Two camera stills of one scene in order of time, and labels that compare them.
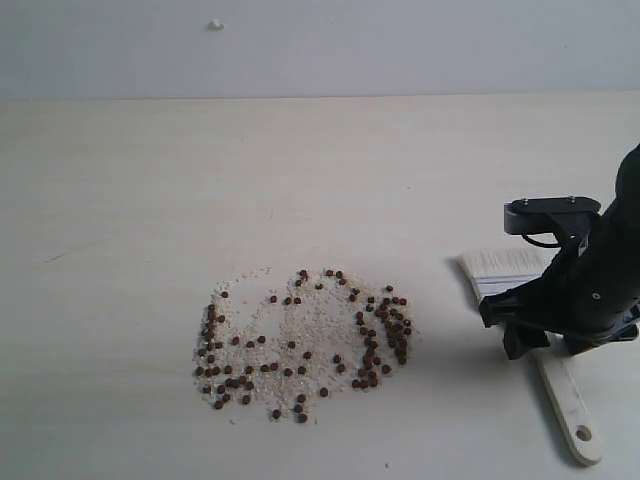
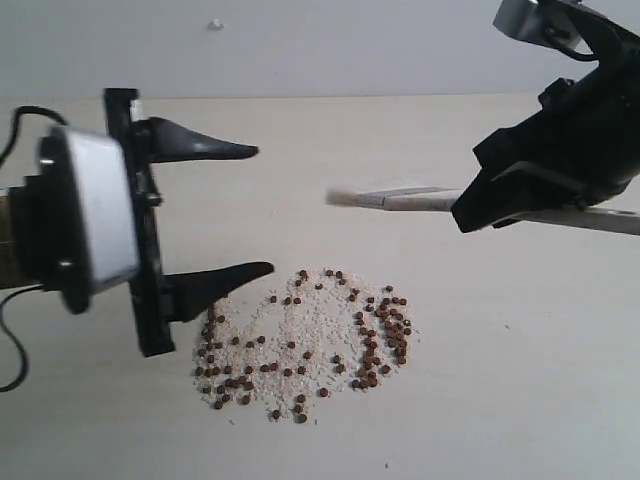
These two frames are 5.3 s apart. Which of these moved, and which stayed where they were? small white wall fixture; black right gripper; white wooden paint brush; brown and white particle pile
Moved: black right gripper; white wooden paint brush
Stayed: brown and white particle pile; small white wall fixture
